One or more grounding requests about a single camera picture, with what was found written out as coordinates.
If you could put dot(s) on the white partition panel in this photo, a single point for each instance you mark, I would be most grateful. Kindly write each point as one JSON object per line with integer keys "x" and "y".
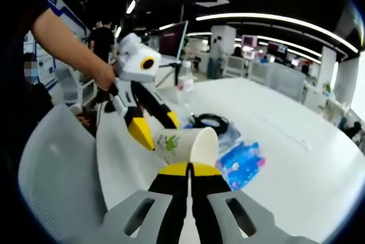
{"x": 276, "y": 80}

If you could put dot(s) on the curved ceiling light strip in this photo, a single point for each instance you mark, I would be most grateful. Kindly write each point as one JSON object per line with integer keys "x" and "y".
{"x": 273, "y": 17}

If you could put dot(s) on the pink monitor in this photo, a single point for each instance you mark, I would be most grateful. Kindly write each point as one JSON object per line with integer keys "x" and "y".
{"x": 249, "y": 41}

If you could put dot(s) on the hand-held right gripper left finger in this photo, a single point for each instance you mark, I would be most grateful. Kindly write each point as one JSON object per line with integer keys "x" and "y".
{"x": 168, "y": 212}

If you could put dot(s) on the clear plastic water bottle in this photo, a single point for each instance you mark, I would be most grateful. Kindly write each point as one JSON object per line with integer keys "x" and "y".
{"x": 185, "y": 84}

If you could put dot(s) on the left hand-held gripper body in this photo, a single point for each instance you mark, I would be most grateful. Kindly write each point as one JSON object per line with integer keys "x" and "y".
{"x": 132, "y": 61}

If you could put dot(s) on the blue tissue packet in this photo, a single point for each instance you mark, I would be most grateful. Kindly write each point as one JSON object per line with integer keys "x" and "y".
{"x": 242, "y": 164}

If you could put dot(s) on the white slatted chair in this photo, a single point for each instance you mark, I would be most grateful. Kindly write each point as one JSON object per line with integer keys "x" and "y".
{"x": 72, "y": 87}

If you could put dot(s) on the potted green plant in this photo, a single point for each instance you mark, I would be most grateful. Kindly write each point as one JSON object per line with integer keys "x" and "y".
{"x": 328, "y": 88}

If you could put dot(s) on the white printed paper cup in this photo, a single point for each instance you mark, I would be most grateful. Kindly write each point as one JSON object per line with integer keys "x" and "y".
{"x": 176, "y": 144}

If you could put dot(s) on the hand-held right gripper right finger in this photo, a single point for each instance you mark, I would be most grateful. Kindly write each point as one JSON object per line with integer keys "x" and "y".
{"x": 211, "y": 212}

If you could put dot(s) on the clear bag with blue item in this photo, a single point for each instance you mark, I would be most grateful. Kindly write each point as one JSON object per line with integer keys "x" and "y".
{"x": 231, "y": 136}

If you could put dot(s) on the white office chair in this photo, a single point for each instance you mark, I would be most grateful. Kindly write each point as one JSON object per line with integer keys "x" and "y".
{"x": 57, "y": 170}

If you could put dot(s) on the large display on stand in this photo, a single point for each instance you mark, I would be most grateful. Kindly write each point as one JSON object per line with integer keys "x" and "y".
{"x": 171, "y": 41}

